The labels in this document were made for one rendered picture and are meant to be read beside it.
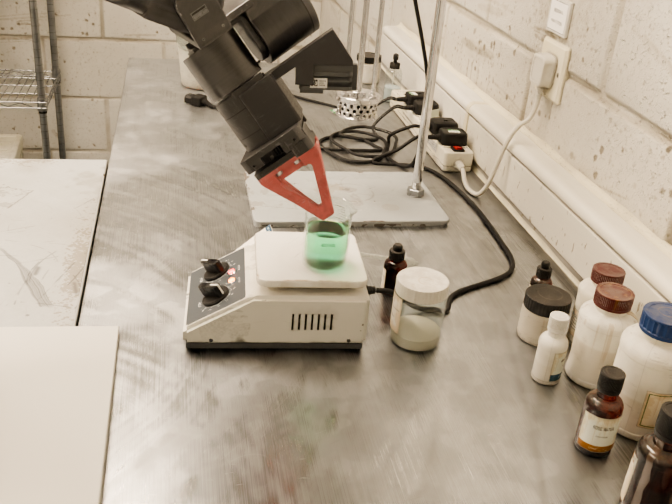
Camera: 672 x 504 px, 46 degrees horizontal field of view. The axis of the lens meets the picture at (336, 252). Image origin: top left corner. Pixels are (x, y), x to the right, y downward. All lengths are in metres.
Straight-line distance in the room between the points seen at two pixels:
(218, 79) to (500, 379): 0.43
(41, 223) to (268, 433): 0.54
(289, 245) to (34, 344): 0.29
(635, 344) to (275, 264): 0.38
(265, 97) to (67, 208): 0.54
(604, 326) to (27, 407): 0.57
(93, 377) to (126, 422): 0.07
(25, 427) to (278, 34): 0.42
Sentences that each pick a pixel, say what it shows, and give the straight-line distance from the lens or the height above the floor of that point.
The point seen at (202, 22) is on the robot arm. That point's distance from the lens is 0.72.
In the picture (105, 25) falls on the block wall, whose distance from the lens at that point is 3.23.
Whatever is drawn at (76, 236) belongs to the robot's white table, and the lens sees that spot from 1.13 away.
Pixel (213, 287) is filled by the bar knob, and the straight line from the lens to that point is 0.86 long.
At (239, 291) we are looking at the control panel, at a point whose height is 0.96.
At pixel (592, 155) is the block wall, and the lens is 1.16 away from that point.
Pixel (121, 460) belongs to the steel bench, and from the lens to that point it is 0.75.
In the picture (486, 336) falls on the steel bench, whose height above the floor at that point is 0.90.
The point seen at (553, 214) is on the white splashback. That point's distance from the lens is 1.16.
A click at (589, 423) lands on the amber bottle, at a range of 0.79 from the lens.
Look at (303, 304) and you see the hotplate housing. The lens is 0.84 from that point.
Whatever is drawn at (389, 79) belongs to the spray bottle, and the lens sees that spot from 1.79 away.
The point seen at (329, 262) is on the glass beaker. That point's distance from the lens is 0.84.
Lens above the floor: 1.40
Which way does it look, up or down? 27 degrees down
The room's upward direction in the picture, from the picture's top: 5 degrees clockwise
